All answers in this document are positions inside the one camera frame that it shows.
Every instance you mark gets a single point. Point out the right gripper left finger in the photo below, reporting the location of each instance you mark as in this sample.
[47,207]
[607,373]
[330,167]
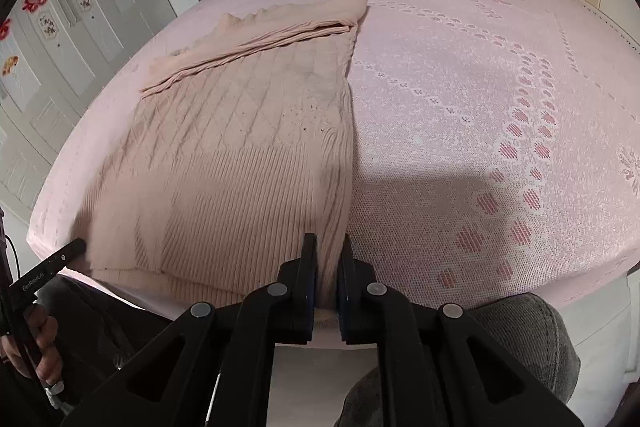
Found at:
[295,309]

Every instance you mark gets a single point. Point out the pink patterned bed cover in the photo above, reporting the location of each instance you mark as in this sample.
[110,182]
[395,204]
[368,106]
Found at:
[496,145]

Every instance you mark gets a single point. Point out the pink knit sweater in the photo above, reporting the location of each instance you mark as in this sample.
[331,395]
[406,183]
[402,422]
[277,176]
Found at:
[240,145]

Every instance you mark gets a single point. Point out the camouflage trouser leg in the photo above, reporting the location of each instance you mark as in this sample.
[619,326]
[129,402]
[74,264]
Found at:
[509,363]

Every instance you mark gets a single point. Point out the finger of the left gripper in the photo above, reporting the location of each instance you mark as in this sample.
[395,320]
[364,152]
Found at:
[49,267]

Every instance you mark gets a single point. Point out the white wardrobe with red decals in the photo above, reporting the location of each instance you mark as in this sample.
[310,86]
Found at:
[56,57]

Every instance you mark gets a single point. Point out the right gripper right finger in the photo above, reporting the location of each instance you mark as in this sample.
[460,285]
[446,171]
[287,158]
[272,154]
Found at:
[352,300]

